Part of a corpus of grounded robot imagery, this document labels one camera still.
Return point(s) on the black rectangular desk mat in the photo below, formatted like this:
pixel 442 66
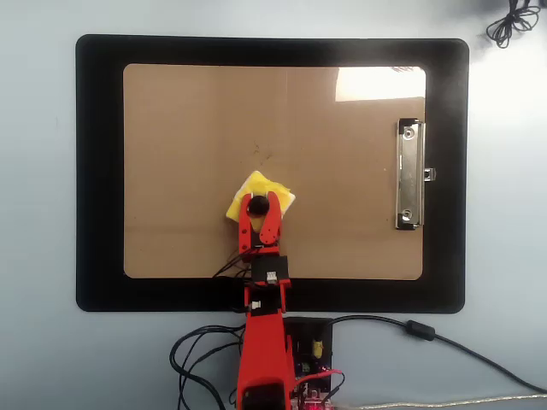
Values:
pixel 98 171

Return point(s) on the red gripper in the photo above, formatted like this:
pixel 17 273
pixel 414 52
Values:
pixel 267 250

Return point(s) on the yellow sponge with black knob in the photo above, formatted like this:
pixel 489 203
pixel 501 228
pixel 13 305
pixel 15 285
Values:
pixel 260 181

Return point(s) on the brown clipboard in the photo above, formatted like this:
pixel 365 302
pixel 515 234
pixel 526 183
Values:
pixel 192 128

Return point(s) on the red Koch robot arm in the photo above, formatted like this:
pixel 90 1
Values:
pixel 262 354

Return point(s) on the black controller circuit board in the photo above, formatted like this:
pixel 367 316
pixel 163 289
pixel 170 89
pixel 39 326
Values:
pixel 314 346

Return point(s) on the silver metal clipboard clip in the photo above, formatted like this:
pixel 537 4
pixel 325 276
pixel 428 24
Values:
pixel 409 179

